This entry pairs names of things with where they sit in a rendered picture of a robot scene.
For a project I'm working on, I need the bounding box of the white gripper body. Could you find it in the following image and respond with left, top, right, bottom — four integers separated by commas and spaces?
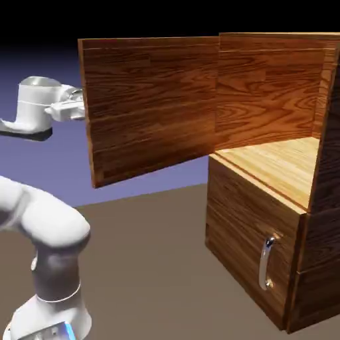
44, 100, 86, 123

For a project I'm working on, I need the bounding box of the wide wooden cabinet door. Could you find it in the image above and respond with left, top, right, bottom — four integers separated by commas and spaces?
78, 36, 221, 189

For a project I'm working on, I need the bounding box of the wooden cabinet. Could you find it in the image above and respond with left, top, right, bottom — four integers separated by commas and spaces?
204, 31, 340, 335

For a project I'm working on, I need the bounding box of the small wooden cabinet door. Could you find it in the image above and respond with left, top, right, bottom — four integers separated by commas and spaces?
205, 154, 307, 332

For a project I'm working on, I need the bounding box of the curved silver door handle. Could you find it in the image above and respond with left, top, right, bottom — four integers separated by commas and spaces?
258, 232, 280, 292

